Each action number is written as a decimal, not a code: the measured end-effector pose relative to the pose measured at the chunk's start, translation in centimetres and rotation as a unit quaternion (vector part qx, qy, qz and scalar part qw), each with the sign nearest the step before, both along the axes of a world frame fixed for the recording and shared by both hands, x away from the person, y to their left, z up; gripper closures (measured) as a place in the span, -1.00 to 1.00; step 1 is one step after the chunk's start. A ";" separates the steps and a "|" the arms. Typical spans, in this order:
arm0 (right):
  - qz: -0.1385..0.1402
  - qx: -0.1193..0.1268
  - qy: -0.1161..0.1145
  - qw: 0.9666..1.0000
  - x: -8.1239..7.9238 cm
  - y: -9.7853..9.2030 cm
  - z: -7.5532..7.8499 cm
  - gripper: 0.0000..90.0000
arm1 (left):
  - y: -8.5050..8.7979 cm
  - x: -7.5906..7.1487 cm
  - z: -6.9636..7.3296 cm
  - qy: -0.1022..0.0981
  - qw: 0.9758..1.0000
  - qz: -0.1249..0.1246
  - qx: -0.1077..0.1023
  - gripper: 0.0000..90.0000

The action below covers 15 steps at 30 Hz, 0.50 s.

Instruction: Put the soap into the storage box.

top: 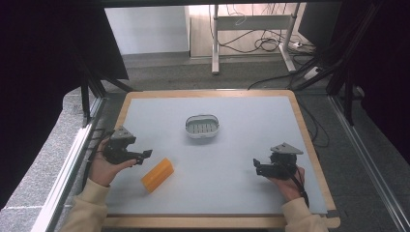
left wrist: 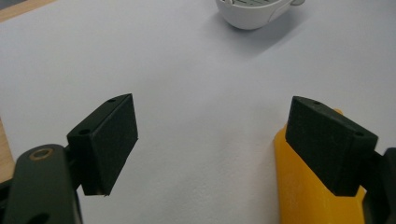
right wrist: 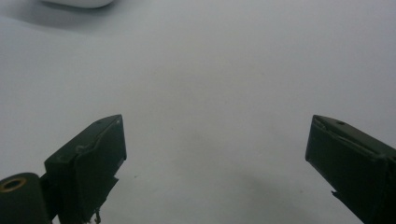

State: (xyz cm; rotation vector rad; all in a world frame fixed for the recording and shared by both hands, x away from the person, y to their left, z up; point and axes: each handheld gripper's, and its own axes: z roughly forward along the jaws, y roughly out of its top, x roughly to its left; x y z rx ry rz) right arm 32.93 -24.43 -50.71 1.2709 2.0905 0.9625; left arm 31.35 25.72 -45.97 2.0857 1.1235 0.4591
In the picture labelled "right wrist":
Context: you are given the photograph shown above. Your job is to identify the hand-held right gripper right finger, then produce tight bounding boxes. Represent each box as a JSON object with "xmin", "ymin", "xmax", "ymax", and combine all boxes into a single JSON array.
[{"xmin": 304, "ymin": 114, "xmax": 396, "ymax": 224}]

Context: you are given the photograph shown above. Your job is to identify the white rounded object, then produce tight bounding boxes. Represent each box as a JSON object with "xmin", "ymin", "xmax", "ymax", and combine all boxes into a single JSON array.
[{"xmin": 41, "ymin": 0, "xmax": 116, "ymax": 9}]

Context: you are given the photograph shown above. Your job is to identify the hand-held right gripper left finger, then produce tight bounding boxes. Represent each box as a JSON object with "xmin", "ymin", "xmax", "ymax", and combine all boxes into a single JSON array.
[{"xmin": 44, "ymin": 114, "xmax": 128, "ymax": 224}]

